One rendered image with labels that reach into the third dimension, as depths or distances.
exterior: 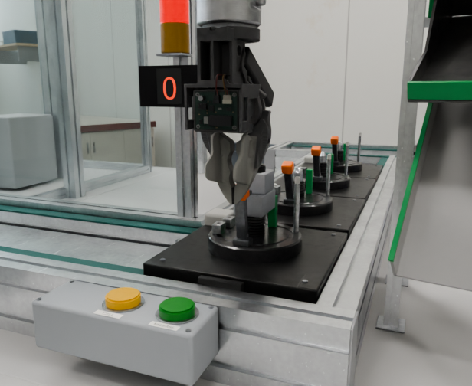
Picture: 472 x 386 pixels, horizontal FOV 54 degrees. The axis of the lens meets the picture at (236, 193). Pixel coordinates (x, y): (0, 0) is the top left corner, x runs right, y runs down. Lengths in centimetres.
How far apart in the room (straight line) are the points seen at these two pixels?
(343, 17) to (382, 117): 90
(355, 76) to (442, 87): 355
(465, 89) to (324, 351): 31
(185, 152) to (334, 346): 48
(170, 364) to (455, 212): 37
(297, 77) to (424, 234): 387
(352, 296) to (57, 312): 34
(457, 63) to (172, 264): 44
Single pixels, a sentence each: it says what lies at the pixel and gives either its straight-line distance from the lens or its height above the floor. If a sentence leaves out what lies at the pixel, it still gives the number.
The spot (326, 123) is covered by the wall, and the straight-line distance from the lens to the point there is 423.
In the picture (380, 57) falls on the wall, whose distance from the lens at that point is 399.
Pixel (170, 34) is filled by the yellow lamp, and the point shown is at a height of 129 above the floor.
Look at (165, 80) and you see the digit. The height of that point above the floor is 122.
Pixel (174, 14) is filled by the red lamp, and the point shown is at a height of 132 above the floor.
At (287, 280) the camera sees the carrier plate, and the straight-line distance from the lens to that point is 59.
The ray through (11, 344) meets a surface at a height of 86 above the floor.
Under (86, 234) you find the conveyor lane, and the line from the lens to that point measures 98.
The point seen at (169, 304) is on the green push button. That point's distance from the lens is 52.
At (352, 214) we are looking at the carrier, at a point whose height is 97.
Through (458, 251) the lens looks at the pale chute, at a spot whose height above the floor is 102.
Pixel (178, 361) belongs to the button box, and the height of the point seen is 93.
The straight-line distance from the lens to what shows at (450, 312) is 82.
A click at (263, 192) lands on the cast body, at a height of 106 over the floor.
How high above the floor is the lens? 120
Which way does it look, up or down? 13 degrees down
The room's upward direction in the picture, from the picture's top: straight up
